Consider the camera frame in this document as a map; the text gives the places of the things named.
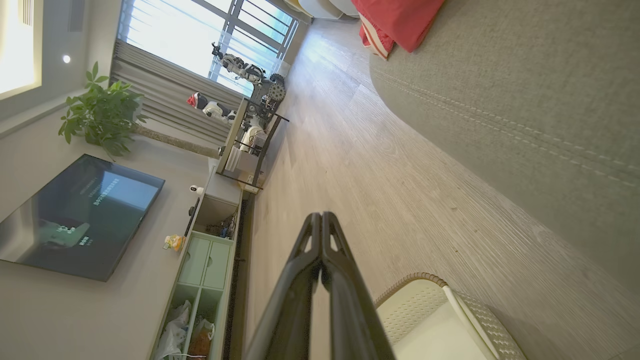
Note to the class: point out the grey robot model with wheels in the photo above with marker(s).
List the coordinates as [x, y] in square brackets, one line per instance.
[252, 75]

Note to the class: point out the white plastic bag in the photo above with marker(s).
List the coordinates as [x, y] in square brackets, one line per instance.
[174, 332]

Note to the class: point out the grey pleated curtain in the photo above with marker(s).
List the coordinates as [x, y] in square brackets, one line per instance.
[165, 95]

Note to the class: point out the white power strip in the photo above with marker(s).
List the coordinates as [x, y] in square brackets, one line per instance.
[250, 184]

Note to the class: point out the green leafy potted plant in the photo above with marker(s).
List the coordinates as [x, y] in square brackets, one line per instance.
[102, 115]

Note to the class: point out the small white security camera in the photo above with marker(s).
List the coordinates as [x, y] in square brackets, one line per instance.
[196, 190]

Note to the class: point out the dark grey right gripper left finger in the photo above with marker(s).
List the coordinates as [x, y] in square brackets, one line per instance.
[292, 310]

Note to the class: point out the white robot toy red hat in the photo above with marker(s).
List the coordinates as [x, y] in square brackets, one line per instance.
[212, 107]

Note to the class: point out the grey fabric sofa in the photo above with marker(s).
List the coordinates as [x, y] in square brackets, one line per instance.
[540, 90]

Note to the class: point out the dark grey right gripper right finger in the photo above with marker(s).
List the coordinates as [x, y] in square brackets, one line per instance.
[350, 310]

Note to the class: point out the window with dark frame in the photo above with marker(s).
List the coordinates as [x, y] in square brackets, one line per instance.
[200, 30]

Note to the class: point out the round ceiling spotlight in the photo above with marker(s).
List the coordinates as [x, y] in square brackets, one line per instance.
[66, 59]

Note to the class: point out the white rounded furniture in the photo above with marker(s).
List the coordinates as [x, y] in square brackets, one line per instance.
[325, 7]

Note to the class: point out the orange-filled plastic bag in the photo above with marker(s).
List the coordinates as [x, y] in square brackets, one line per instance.
[201, 340]

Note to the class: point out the black flat-screen television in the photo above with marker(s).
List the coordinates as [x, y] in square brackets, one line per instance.
[80, 215]

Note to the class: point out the red basketball jersey white trim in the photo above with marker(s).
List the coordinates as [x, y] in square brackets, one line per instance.
[400, 20]

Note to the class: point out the beige perforated plastic laundry basket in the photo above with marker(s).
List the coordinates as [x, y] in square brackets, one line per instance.
[425, 325]

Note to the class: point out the yellow snack bag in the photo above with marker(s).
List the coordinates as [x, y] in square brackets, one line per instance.
[174, 242]

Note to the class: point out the pale green TV cabinet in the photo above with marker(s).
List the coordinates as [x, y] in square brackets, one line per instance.
[205, 265]

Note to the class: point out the black-framed side table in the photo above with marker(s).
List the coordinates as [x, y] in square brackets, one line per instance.
[250, 145]

